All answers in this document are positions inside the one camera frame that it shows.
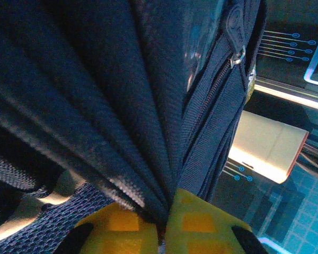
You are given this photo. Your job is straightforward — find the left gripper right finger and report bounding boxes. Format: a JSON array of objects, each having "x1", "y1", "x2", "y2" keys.
[{"x1": 164, "y1": 187, "x2": 268, "y2": 254}]

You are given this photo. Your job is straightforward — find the navy blue backpack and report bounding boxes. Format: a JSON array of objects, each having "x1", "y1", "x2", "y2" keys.
[{"x1": 0, "y1": 0, "x2": 267, "y2": 254}]

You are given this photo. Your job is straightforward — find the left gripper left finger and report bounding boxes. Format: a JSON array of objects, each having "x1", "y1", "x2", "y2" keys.
[{"x1": 54, "y1": 202, "x2": 160, "y2": 254}]

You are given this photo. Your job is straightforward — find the aluminium frame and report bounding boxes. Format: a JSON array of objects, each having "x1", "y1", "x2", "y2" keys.
[{"x1": 254, "y1": 83, "x2": 318, "y2": 112}]

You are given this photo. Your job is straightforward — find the black knife handles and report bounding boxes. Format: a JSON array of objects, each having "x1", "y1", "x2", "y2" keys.
[{"x1": 298, "y1": 142, "x2": 318, "y2": 165}]

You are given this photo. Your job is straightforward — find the pink and cream knife block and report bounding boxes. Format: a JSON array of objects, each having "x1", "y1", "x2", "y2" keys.
[{"x1": 227, "y1": 110, "x2": 310, "y2": 185}]

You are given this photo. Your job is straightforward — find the green Fox's candy bag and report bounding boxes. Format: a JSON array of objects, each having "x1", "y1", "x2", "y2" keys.
[{"x1": 244, "y1": 70, "x2": 256, "y2": 103}]

